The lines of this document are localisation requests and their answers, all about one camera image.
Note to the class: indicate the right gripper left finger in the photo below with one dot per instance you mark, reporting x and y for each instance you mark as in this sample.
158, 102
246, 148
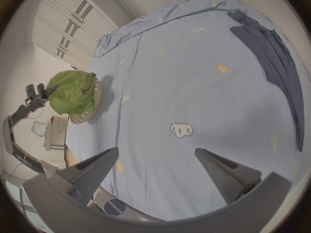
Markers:
97, 176

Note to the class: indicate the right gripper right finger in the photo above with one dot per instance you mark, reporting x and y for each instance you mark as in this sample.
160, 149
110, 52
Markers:
223, 176

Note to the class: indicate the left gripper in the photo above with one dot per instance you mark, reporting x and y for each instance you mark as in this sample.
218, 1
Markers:
41, 95

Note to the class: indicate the green shorts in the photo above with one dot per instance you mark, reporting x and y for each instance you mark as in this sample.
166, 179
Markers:
70, 93

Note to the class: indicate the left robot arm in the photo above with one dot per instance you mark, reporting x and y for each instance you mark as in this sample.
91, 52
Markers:
8, 132

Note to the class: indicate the round woven basket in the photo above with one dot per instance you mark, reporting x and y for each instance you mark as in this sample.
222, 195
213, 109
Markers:
82, 118

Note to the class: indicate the bed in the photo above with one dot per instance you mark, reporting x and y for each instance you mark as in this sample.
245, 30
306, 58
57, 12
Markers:
194, 93

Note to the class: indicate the dark blue garment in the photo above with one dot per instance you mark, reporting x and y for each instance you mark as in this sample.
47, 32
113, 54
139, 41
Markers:
279, 62

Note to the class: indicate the white wardrobe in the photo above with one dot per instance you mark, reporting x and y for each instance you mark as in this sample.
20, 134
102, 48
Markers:
65, 25

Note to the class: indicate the window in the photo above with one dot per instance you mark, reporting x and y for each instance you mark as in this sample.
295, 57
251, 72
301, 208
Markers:
14, 193

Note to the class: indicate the pale blue quilt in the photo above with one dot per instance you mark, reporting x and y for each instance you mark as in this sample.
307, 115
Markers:
145, 20

